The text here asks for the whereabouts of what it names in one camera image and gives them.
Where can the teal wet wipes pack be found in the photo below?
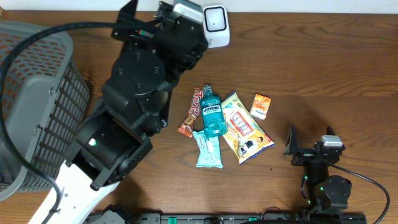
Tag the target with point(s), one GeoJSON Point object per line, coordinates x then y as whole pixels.
{"type": "Point", "coordinates": [210, 154]}

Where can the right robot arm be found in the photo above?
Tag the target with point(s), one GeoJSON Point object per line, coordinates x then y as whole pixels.
{"type": "Point", "coordinates": [326, 193]}

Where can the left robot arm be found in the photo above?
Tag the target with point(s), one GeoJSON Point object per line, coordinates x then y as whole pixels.
{"type": "Point", "coordinates": [134, 106]}

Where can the white barcode scanner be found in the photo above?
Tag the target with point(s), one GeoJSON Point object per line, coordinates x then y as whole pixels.
{"type": "Point", "coordinates": [216, 26]}

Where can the orange chocolate bar wrapper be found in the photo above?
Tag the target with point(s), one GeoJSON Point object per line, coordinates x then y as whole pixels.
{"type": "Point", "coordinates": [194, 111]}

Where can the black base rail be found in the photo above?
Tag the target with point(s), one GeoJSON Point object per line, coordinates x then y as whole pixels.
{"type": "Point", "coordinates": [155, 218]}

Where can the grey plastic mesh basket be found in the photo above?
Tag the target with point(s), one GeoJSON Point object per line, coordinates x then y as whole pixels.
{"type": "Point", "coordinates": [44, 100]}

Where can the teal mouthwash bottle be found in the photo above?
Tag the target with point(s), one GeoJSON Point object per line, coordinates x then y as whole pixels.
{"type": "Point", "coordinates": [213, 118]}

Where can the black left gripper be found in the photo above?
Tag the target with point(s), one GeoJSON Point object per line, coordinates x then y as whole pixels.
{"type": "Point", "coordinates": [191, 51]}

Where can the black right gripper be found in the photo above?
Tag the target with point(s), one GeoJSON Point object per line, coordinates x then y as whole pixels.
{"type": "Point", "coordinates": [291, 147]}

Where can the orange tissue pack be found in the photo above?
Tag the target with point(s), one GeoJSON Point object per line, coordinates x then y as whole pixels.
{"type": "Point", "coordinates": [260, 106]}

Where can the yellow snack bag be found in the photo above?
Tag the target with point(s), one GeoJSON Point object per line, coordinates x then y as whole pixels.
{"type": "Point", "coordinates": [244, 136]}

